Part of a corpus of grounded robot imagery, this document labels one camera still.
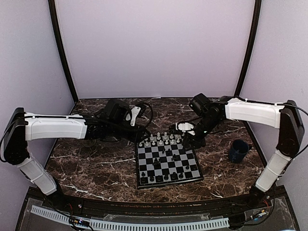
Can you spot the black frame post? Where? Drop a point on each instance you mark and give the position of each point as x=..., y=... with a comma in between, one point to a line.
x=61, y=51
x=249, y=48

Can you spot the black queen piece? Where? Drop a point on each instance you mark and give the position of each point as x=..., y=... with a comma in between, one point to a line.
x=173, y=176

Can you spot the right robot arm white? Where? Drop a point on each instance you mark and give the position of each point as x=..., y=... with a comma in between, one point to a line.
x=284, y=119

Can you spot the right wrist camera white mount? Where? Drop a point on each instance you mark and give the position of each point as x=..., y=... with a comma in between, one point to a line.
x=185, y=127

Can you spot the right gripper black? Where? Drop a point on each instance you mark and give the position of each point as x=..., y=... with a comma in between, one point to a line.
x=198, y=143

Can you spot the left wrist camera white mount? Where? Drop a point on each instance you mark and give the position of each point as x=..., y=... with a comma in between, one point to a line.
x=132, y=115

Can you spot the white slotted cable duct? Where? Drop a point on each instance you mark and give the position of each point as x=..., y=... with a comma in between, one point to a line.
x=129, y=223

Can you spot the black white chessboard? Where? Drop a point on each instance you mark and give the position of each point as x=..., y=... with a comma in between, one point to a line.
x=158, y=143

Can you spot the beige printed mug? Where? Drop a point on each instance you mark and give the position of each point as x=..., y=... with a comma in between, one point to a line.
x=89, y=143

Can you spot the left black frame post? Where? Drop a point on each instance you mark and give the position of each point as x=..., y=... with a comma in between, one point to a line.
x=61, y=51

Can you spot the right black frame post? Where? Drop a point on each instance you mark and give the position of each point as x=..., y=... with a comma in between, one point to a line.
x=249, y=48

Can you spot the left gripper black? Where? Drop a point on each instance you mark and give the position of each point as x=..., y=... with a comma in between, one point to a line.
x=136, y=136

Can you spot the dark blue mug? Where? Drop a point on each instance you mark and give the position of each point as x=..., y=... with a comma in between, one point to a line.
x=238, y=150

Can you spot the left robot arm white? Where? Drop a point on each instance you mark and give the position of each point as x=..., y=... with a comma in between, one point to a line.
x=24, y=127

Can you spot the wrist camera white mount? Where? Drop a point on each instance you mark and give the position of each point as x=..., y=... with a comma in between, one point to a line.
x=132, y=115
x=185, y=127

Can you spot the black chess pieces pile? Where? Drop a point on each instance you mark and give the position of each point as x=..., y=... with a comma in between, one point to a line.
x=165, y=159

